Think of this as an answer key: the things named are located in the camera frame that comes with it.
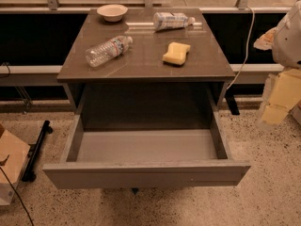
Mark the black floor bar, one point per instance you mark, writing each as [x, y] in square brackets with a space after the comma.
[29, 174]

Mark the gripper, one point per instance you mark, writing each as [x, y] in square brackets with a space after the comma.
[288, 44]

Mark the cardboard box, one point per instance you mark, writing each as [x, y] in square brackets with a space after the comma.
[13, 155]

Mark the clear plastic water bottle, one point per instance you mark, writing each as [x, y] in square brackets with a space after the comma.
[104, 52]

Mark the grey drawer cabinet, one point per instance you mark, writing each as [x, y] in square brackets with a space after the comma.
[144, 60]

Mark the white blue lying bottle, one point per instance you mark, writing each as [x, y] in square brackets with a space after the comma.
[169, 20]

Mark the yellow sponge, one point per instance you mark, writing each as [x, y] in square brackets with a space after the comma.
[176, 53]

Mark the grey top drawer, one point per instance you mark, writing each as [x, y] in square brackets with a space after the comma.
[149, 135]

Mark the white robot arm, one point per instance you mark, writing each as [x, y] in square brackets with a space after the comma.
[286, 47]

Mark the white ceramic bowl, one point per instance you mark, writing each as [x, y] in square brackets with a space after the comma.
[112, 13]

